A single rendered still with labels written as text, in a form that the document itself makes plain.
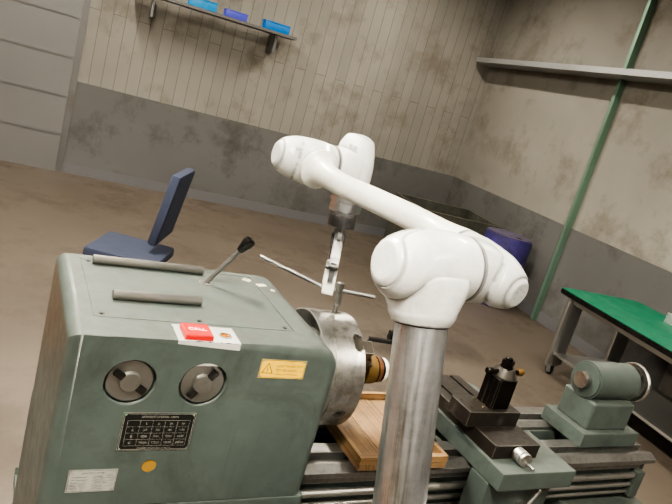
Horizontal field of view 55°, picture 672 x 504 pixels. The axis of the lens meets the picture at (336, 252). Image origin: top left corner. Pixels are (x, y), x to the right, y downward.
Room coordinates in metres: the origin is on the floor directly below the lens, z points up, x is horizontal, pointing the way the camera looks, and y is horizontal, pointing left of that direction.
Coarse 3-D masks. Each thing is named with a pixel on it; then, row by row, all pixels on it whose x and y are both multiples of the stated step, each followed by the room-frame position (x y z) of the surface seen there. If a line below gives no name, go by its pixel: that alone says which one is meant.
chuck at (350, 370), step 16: (336, 320) 1.62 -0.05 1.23; (352, 320) 1.66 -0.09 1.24; (336, 336) 1.57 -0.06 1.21; (352, 336) 1.60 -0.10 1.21; (336, 352) 1.54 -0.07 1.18; (352, 352) 1.56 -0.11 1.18; (336, 368) 1.52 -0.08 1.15; (352, 368) 1.54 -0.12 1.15; (336, 384) 1.51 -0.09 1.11; (352, 384) 1.53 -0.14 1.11; (336, 400) 1.51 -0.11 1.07; (352, 400) 1.53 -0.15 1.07
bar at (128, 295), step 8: (112, 296) 1.30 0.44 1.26; (120, 296) 1.30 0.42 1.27; (128, 296) 1.31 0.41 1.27; (136, 296) 1.32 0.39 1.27; (144, 296) 1.32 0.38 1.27; (152, 296) 1.33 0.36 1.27; (160, 296) 1.34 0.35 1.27; (168, 296) 1.36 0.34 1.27; (176, 296) 1.37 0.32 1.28; (184, 296) 1.38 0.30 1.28; (192, 296) 1.39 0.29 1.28; (200, 296) 1.40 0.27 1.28; (184, 304) 1.38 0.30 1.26; (192, 304) 1.38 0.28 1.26; (200, 304) 1.39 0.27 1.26
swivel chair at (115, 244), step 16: (176, 176) 3.90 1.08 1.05; (192, 176) 4.26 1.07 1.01; (176, 192) 3.92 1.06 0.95; (160, 208) 3.89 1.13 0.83; (176, 208) 4.12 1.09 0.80; (160, 224) 3.89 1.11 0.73; (96, 240) 3.87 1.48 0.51; (112, 240) 3.96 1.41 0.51; (128, 240) 4.05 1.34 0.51; (144, 240) 4.15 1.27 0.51; (160, 240) 3.98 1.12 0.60; (128, 256) 3.74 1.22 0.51; (144, 256) 3.83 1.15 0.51; (160, 256) 3.92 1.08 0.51
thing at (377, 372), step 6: (372, 360) 1.71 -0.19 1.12; (378, 360) 1.74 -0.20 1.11; (372, 366) 1.70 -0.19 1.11; (378, 366) 1.71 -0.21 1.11; (384, 366) 1.73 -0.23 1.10; (366, 372) 1.69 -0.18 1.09; (372, 372) 1.69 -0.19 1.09; (378, 372) 1.70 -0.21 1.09; (384, 372) 1.72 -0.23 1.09; (366, 378) 1.69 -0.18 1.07; (372, 378) 1.70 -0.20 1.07; (378, 378) 1.71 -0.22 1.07
